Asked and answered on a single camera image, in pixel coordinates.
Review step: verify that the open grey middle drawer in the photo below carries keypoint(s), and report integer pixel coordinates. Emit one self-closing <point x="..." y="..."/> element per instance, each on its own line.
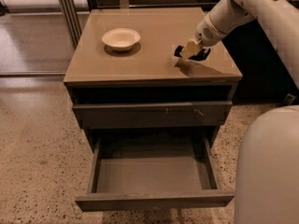
<point x="153" y="172"/>

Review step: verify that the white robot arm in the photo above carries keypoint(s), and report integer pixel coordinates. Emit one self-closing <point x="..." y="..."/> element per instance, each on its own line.
<point x="267" y="172"/>

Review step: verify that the closed grey top drawer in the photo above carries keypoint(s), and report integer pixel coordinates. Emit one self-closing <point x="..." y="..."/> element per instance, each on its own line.
<point x="152" y="115"/>

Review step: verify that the white ceramic bowl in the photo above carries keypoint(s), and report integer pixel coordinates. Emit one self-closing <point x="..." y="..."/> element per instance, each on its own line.
<point x="121" y="39"/>

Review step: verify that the black rxbar chocolate wrapper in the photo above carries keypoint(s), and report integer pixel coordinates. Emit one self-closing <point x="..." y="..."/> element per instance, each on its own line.
<point x="200" y="56"/>

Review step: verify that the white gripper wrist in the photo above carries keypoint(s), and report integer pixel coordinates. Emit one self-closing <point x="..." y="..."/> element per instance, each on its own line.
<point x="206" y="34"/>

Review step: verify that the grey drawer cabinet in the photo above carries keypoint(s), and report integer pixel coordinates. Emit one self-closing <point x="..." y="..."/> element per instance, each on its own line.
<point x="149" y="73"/>

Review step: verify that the small black floor bracket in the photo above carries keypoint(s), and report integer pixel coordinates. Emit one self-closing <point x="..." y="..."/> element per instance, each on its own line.
<point x="289" y="100"/>

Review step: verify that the metal frame post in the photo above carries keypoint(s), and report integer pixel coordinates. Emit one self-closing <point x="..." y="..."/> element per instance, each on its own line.
<point x="71" y="17"/>

